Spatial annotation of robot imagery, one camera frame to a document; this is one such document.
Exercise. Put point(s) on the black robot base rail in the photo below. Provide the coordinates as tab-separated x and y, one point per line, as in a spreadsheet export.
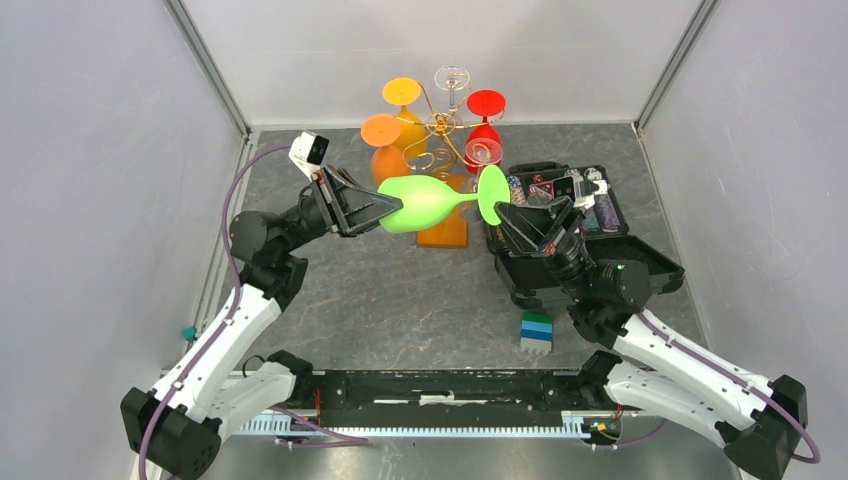
447	398

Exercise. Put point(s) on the yellow wine glass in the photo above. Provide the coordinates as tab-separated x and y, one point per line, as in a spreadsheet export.
403	92

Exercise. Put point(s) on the clear wine glass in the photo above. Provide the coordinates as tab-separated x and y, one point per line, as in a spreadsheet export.
481	152
452	79

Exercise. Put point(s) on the clear wine glass front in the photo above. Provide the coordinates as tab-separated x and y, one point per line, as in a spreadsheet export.
481	152

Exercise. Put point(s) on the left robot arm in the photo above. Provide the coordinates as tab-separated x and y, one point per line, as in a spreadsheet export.
180	423

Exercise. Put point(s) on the clear wine glass back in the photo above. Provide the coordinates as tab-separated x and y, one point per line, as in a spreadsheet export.
452	79

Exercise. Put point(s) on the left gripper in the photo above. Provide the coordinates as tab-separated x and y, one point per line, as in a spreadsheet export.
348	207

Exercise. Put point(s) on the black poker chip case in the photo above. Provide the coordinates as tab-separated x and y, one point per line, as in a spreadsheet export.
529	284

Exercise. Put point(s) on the blue green toy block stack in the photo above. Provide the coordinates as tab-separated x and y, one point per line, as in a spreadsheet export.
536	332

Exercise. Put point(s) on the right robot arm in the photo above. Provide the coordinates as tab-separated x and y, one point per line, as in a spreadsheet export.
759	423

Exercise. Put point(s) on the orange wine glass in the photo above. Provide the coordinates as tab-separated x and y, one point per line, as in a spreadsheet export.
381	131

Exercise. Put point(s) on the green wine glass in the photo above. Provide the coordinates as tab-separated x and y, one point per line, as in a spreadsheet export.
426	201

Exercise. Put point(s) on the red wine glass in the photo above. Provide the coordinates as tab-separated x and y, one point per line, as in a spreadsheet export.
488	105

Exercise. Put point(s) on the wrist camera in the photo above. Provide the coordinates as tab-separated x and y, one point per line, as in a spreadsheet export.
307	152
581	192

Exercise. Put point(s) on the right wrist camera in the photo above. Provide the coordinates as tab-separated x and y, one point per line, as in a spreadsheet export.
581	192

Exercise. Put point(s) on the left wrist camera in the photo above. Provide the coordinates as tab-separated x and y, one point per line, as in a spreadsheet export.
307	152

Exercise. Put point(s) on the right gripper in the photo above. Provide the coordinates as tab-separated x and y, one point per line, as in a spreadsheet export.
529	230

